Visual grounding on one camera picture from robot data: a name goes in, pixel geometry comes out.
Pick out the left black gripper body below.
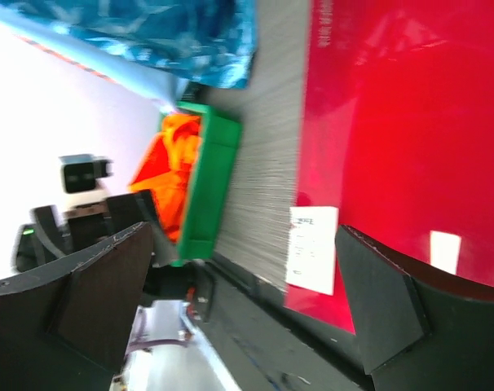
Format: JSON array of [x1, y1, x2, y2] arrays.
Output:
[[12, 191, 161, 272]]

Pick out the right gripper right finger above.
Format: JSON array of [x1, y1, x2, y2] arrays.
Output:
[[336, 226, 494, 391]]

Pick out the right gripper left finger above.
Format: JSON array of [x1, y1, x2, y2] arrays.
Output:
[[0, 222, 153, 390]]

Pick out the orange shorts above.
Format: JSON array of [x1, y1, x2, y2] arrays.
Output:
[[128, 113, 202, 243]]

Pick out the blue patterned shorts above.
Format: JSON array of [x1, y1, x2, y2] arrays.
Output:
[[0, 1, 257, 89]]

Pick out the red folder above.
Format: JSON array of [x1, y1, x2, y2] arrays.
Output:
[[283, 0, 494, 335]]

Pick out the green plastic tray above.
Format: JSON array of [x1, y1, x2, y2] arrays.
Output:
[[172, 102, 242, 267]]

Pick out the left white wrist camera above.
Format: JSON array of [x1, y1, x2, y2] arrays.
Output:
[[60, 154, 112, 211]]

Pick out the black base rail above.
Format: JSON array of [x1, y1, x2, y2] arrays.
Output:
[[140, 256, 370, 391]]

